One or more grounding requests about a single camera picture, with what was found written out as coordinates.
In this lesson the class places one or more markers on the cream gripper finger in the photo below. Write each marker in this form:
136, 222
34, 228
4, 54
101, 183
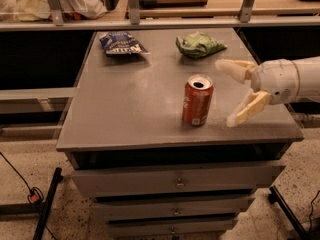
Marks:
238, 70
252, 104

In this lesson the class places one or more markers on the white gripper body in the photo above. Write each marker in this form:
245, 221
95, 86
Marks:
276, 80

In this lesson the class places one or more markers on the red coke can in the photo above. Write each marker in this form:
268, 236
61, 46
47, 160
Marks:
197, 99

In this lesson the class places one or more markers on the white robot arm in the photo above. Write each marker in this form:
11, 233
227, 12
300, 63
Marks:
309, 79

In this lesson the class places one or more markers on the green chip bag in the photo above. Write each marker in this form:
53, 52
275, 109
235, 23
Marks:
198, 45

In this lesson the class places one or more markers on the black stand leg right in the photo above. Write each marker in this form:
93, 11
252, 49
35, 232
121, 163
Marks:
276, 197

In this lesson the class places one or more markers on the black stand leg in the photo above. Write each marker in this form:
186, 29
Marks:
45, 210
276, 197

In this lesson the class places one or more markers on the grey drawer cabinet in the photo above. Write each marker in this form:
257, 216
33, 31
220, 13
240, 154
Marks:
127, 112

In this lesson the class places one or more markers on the middle grey drawer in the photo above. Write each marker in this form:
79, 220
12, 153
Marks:
173, 207

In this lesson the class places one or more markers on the grey drawer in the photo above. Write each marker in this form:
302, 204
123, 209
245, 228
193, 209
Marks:
173, 207
146, 180
170, 227

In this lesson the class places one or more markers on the blue chip bag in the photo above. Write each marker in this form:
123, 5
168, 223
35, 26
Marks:
121, 43

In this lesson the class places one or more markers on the bottom grey drawer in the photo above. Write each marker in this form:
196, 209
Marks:
170, 227

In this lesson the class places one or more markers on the top grey drawer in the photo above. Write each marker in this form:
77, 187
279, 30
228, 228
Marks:
146, 180

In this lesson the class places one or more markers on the black stand leg left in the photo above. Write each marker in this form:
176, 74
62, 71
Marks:
45, 210

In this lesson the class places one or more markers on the white cloth on shelf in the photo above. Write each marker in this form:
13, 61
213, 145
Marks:
37, 10

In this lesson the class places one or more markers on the grey metal bracket right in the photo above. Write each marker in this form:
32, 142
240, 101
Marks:
245, 12

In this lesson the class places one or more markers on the grey metal bracket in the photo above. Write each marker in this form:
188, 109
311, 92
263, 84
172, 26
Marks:
134, 11
245, 12
56, 12

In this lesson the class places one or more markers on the grey metal bracket middle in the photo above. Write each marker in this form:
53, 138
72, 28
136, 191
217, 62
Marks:
134, 11

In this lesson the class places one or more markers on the grey metal bracket left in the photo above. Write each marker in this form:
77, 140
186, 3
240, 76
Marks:
56, 12

